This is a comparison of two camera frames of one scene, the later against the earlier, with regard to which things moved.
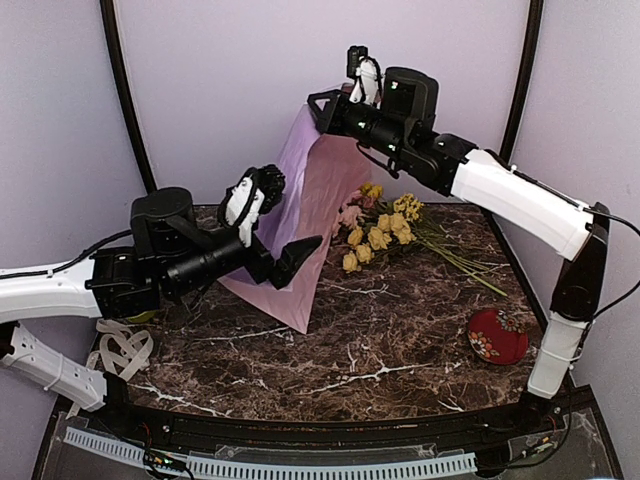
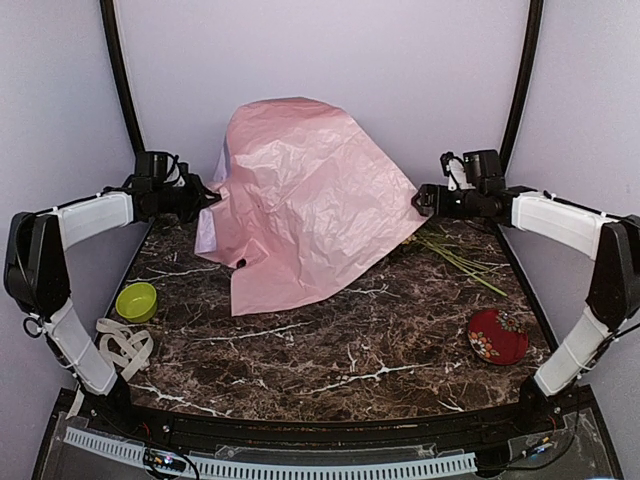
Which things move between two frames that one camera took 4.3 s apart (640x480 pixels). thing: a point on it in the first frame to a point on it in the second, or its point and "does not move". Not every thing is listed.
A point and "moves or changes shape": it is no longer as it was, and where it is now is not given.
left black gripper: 292,255 to 200,200
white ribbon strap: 124,351 does not move
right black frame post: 534,30 does not move
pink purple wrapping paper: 320,172 moves or changes shape
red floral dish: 498,336 does not move
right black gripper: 328,120 to 428,191
